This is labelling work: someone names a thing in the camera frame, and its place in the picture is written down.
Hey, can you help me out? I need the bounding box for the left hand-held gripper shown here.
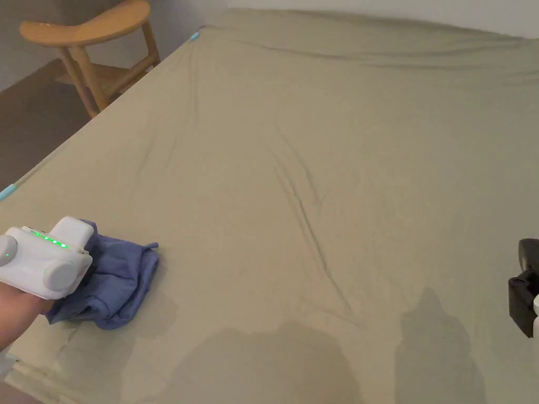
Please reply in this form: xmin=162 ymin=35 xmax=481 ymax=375
xmin=0 ymin=216 xmax=96 ymax=301

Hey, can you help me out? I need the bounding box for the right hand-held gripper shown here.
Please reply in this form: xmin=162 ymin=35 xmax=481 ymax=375
xmin=507 ymin=238 xmax=539 ymax=339

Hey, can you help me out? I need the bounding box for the blue garment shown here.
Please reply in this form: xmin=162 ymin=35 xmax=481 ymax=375
xmin=45 ymin=218 xmax=161 ymax=330

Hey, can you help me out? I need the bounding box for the person's left hand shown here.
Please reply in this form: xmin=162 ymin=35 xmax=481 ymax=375
xmin=0 ymin=281 xmax=57 ymax=351

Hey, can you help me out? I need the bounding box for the wooden chair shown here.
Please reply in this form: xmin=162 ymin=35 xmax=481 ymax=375
xmin=19 ymin=0 xmax=162 ymax=120

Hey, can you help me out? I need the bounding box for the bed with beige sheet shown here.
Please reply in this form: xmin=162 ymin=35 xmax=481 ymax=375
xmin=0 ymin=8 xmax=539 ymax=404

